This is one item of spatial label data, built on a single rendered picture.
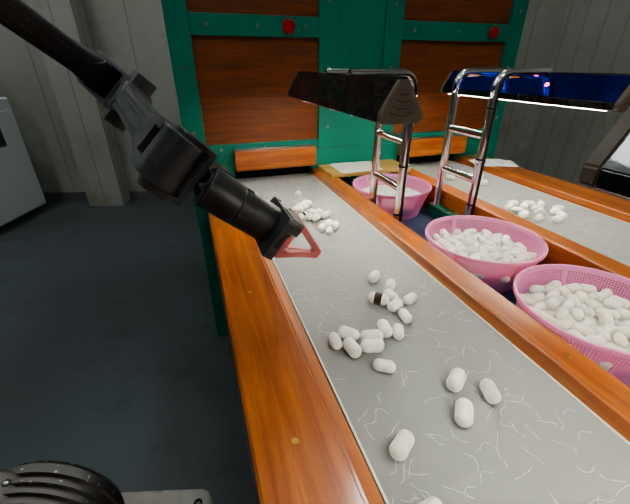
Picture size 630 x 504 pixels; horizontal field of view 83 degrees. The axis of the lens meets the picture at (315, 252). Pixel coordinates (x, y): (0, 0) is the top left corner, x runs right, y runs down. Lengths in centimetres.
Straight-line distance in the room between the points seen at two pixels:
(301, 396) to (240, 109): 108
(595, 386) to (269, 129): 118
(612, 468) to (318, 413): 33
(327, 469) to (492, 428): 21
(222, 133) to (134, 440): 110
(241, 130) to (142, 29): 222
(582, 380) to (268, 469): 41
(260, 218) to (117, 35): 316
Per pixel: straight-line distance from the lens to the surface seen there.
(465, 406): 51
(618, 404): 60
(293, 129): 141
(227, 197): 47
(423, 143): 158
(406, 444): 46
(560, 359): 62
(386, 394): 52
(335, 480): 42
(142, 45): 351
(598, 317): 83
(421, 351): 59
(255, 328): 57
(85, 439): 158
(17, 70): 397
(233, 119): 137
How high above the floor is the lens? 113
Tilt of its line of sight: 28 degrees down
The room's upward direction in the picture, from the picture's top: straight up
